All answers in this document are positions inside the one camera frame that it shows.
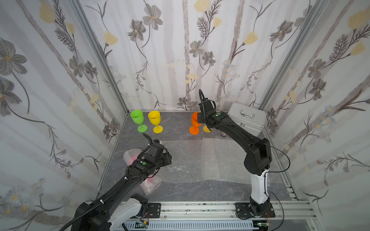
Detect amber glass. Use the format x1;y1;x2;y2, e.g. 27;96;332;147
203;125;212;133

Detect orange glass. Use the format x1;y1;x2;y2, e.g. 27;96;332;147
189;112;201;135

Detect clear bubble wrap sheet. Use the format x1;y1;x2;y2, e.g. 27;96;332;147
156;138;252;185
211;137;272;187

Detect yellow glass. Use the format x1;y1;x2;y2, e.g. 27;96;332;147
148;111;163;134

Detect green plastic wine glass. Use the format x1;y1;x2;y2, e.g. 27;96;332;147
130;110;147;133

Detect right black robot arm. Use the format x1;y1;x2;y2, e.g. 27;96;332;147
198;90;287;220

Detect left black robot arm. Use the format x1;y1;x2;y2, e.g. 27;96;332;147
60;133;172;231

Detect pink glass in bubble wrap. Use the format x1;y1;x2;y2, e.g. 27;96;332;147
123;148;162;195

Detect silver aluminium case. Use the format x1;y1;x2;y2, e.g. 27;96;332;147
228;102;267;137

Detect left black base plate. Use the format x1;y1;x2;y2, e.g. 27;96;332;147
138;203;161;219

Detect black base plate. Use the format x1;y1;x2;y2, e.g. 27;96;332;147
235;202;276;219
138;203;161;219

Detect white slotted cable duct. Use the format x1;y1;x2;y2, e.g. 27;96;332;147
124;220;259;231

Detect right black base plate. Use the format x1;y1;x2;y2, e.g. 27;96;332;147
235;202;276;219

